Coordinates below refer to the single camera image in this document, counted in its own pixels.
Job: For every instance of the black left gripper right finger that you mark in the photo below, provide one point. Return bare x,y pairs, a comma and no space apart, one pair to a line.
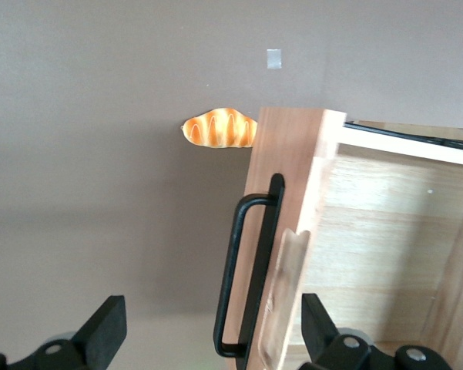
343,350

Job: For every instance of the orange striped toy bread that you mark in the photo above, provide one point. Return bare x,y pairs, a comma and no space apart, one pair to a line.
219,129

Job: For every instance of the light wooden drawer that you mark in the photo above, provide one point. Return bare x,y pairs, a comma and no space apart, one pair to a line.
389,231

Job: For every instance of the small grey tape patch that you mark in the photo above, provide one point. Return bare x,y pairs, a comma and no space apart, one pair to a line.
274,59

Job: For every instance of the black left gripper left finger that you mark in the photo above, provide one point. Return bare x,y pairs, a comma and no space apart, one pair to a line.
96,339

